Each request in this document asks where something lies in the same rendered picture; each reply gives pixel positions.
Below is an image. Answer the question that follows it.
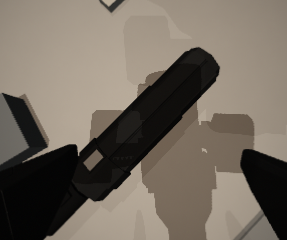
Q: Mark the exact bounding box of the clear open-top box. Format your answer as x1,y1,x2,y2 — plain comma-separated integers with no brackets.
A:
233,209,279,240

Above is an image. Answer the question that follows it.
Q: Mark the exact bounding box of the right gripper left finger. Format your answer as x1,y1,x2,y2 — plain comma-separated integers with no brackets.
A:
0,144,78,240

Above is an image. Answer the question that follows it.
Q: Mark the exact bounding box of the grey rectangular block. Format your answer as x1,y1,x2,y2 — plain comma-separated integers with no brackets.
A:
0,93,48,171
99,0,124,13

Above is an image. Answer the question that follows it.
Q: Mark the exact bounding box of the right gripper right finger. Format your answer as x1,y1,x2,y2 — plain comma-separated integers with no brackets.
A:
240,149,287,240

